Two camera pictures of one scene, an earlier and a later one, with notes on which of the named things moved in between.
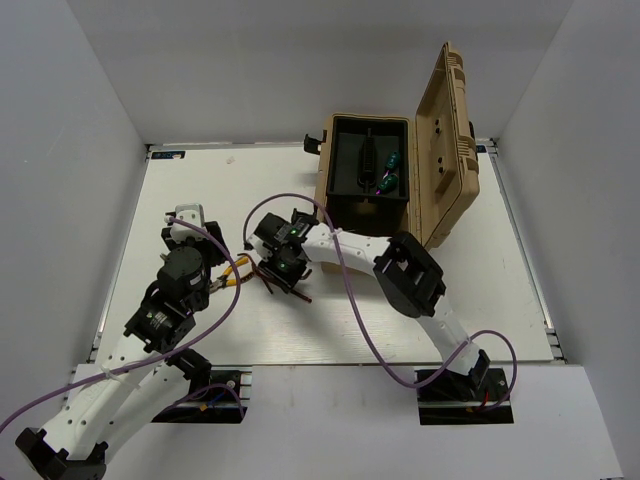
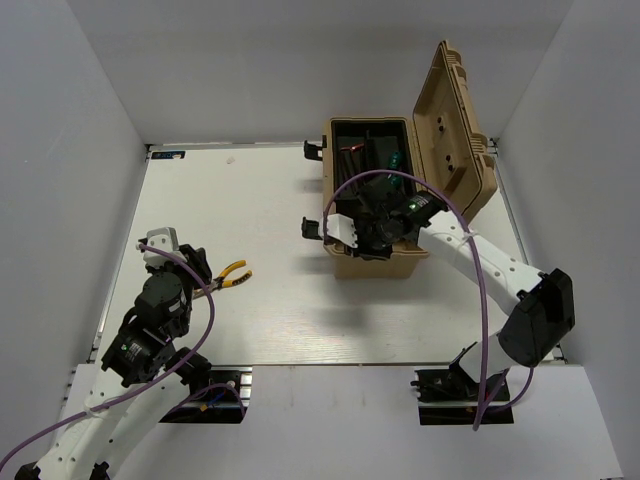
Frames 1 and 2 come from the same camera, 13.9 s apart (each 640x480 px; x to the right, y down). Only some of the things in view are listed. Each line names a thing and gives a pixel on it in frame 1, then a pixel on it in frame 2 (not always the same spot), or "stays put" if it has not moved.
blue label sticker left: x=169 y=155 stays put
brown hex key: x=305 y=276 to x=352 y=147
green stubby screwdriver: x=393 y=160 stays put
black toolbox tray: x=368 y=177 stays put
